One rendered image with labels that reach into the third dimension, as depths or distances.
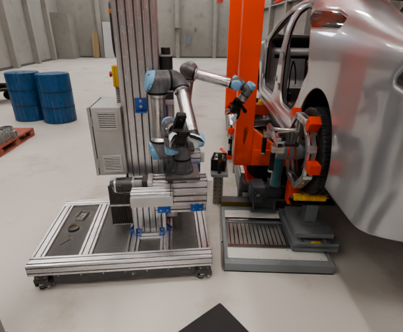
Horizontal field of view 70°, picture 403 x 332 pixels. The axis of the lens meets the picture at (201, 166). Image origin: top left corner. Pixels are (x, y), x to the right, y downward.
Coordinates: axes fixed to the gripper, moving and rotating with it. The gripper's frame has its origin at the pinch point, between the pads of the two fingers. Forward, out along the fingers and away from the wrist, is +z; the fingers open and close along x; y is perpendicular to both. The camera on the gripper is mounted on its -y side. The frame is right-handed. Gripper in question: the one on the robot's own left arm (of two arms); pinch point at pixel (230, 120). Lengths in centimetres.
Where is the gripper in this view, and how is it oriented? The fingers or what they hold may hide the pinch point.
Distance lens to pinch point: 242.9
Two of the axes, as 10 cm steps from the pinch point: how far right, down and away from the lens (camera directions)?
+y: -8.1, -1.4, -5.7
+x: 3.2, 7.0, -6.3
